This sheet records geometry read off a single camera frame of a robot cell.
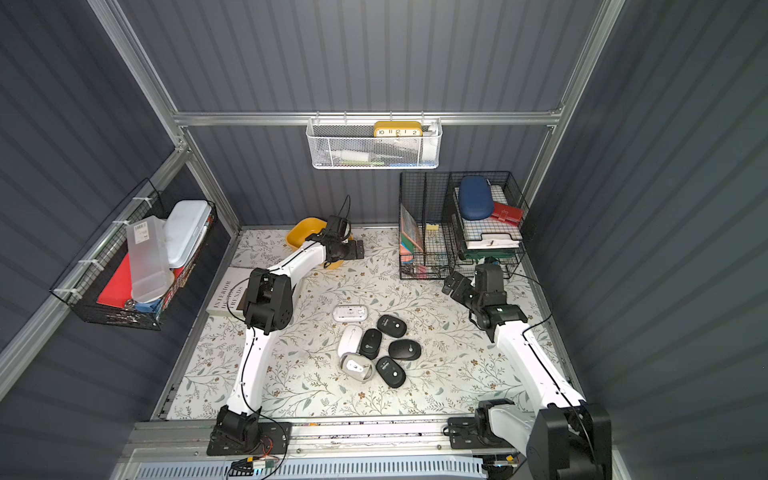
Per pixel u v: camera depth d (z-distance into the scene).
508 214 0.93
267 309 0.65
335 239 0.86
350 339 0.88
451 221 1.24
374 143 0.89
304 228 1.17
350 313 0.94
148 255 0.70
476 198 0.98
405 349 0.87
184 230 0.74
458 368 0.85
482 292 0.63
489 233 0.91
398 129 0.87
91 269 0.63
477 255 0.99
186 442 0.74
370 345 0.87
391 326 0.91
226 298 0.96
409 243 1.06
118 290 0.68
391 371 0.82
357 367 0.82
